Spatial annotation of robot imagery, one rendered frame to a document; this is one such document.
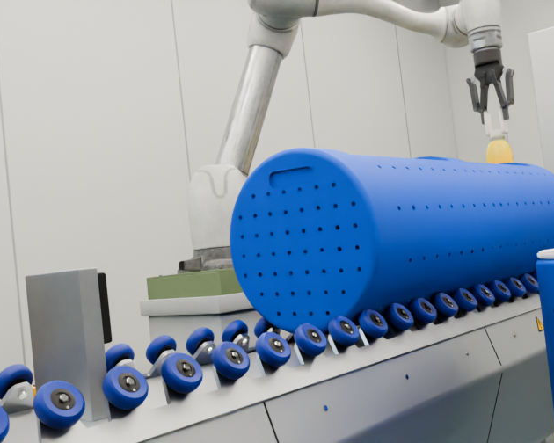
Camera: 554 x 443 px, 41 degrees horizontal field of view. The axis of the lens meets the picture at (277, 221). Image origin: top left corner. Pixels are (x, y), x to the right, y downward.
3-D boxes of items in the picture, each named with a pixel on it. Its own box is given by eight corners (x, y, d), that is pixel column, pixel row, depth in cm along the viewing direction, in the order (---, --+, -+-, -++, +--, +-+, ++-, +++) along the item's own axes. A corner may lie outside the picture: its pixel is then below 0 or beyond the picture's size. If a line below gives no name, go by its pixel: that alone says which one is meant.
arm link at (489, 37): (492, 24, 202) (495, 45, 202) (506, 29, 209) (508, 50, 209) (462, 32, 208) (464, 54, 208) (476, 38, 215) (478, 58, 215)
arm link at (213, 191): (191, 249, 182) (184, 160, 184) (191, 253, 200) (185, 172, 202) (257, 244, 184) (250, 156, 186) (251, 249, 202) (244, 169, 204)
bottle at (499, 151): (488, 205, 205) (480, 138, 206) (496, 205, 211) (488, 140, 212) (513, 202, 201) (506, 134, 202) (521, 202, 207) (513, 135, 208)
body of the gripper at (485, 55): (466, 53, 208) (470, 85, 208) (495, 45, 203) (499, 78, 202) (477, 56, 214) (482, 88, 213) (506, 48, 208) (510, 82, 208)
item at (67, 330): (37, 416, 82) (24, 275, 82) (68, 408, 85) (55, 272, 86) (92, 421, 75) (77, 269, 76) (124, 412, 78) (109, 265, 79)
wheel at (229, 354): (202, 352, 84) (211, 341, 83) (229, 346, 87) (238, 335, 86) (223, 385, 82) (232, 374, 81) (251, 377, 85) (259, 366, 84)
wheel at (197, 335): (189, 326, 107) (198, 335, 106) (211, 322, 110) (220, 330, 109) (178, 352, 108) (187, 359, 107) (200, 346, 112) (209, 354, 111)
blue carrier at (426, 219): (235, 335, 121) (220, 161, 122) (470, 283, 188) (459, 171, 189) (386, 337, 103) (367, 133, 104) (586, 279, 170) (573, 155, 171)
